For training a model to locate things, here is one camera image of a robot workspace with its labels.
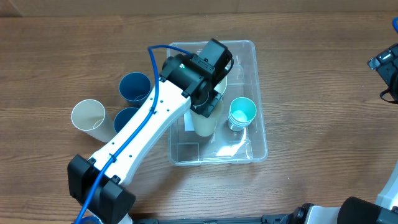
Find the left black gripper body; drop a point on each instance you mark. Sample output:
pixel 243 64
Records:
pixel 207 103

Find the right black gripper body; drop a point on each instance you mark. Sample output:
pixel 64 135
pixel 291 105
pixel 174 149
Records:
pixel 389 70

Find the tall beige cup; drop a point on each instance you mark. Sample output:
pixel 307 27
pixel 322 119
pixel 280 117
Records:
pixel 206 126
pixel 90 116

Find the cream bowl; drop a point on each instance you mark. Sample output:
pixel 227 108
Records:
pixel 221 87

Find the small grey cup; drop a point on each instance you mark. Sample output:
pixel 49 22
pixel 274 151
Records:
pixel 235 127

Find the small mint green cup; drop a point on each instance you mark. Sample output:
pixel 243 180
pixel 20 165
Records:
pixel 243 110

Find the small pink cup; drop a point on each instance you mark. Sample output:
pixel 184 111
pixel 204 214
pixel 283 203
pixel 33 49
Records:
pixel 239 119

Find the small light blue cup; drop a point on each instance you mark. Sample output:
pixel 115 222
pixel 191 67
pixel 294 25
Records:
pixel 233 120

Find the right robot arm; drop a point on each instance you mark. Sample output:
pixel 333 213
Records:
pixel 355 210

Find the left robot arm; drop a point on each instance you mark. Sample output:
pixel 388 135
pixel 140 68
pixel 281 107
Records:
pixel 185 82

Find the white label in bin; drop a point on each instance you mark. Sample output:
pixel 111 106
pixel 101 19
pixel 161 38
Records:
pixel 188 123

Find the clear plastic storage bin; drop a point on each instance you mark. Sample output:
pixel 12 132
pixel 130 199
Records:
pixel 224 146

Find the tall blue cup rear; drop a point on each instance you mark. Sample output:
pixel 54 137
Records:
pixel 135 87

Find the tall blue cup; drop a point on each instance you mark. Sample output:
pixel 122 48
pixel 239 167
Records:
pixel 135 87
pixel 123 117

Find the tall blue cup front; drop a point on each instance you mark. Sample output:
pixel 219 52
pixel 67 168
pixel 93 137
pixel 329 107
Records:
pixel 123 117

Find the tall beige cup front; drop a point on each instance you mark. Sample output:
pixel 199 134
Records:
pixel 90 116

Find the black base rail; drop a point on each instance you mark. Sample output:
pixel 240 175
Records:
pixel 265 219

